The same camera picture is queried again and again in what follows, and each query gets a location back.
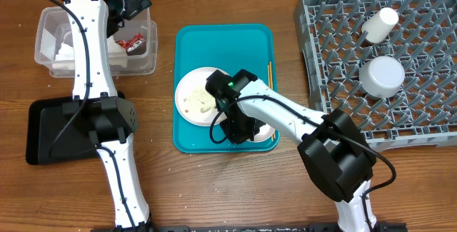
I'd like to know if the small white bowl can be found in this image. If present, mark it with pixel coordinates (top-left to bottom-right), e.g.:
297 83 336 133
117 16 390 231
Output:
248 124 276 143

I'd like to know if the wooden chopstick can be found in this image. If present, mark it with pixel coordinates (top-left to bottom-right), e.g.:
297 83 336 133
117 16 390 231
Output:
267 64 271 88
269 61 276 142

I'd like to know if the red snack wrapper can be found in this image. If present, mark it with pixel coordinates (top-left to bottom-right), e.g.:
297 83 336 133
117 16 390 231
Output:
116 33 146 53

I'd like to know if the large white plate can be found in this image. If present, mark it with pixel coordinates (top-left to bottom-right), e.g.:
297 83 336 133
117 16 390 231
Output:
174 67 227 126

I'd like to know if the white napkin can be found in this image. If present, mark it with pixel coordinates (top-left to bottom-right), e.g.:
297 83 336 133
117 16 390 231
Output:
107 36 128 68
52 43 75 71

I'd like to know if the grey saucer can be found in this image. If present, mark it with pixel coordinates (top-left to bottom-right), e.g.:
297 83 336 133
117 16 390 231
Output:
358 56 405 98

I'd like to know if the white cup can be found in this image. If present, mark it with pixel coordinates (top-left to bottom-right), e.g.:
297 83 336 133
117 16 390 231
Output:
361 7 399 44

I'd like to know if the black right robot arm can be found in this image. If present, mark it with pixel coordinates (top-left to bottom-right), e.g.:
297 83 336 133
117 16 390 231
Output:
205 70 376 231

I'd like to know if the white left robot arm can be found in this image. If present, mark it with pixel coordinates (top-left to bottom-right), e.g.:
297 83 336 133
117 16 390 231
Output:
62 0 154 231

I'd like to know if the grey dishwasher rack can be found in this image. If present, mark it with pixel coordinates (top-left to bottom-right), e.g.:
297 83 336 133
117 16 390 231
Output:
294 0 456 151

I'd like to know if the clear plastic bin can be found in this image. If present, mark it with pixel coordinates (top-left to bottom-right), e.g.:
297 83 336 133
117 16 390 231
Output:
34 7 158 78

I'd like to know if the teal serving tray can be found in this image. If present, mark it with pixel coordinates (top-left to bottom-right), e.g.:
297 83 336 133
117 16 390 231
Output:
173 24 280 153

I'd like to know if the black tray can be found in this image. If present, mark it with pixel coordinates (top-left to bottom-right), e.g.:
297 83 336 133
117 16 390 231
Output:
25 90 126 166

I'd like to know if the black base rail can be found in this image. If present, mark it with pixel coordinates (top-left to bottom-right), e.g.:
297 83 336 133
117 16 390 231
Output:
158 222 408 232

